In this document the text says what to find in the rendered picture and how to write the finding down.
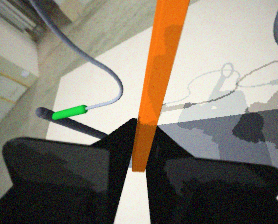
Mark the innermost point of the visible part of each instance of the grey ring with orange handle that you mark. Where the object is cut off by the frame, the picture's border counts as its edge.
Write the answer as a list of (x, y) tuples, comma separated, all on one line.
[(166, 35)]

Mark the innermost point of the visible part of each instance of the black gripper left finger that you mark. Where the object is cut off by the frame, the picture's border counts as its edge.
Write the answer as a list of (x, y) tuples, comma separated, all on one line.
[(101, 166)]

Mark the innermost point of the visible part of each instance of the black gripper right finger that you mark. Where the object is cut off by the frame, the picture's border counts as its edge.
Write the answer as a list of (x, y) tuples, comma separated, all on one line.
[(173, 174)]

